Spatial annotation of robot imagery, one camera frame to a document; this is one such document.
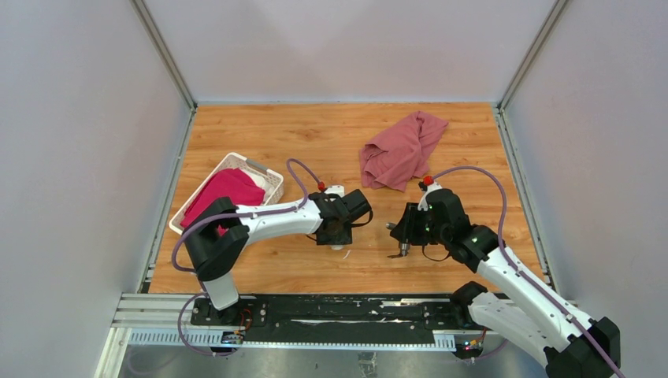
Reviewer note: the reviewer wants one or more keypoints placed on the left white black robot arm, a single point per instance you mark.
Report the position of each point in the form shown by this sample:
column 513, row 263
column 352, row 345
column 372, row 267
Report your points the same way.
column 215, row 241

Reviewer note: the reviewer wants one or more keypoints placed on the aluminium frame rail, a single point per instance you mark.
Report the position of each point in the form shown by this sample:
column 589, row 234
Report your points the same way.
column 162, row 320

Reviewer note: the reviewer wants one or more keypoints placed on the white plastic basket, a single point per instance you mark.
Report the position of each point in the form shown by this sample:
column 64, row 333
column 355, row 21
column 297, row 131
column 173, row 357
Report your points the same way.
column 270, row 180

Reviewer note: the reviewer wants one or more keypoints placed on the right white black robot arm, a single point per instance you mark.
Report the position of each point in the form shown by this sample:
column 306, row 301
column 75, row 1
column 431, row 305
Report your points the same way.
column 562, row 338

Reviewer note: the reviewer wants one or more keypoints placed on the dusty pink cloth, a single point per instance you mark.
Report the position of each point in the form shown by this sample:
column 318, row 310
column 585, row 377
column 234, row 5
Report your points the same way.
column 401, row 152

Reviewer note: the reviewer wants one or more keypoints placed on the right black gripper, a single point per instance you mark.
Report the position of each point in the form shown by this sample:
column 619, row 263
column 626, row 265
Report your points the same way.
column 406, row 227

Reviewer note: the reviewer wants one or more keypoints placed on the magenta cloth in basket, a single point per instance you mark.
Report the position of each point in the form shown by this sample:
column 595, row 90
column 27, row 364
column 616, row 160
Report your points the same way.
column 234, row 184

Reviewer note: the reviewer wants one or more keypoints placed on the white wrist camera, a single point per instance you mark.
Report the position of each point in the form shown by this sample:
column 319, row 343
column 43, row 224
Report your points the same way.
column 427, row 186
column 352, row 200

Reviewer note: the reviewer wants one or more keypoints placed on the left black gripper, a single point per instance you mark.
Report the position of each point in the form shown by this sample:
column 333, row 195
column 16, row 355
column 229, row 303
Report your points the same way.
column 343, row 238

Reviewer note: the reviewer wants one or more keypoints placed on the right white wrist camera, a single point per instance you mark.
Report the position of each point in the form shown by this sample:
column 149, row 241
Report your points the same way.
column 427, row 186

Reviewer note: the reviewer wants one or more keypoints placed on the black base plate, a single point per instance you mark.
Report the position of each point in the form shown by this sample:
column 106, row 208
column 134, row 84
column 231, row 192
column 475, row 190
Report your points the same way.
column 337, row 319

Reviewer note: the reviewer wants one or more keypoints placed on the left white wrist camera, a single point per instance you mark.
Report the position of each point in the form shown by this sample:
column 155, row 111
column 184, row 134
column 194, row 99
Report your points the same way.
column 352, row 200

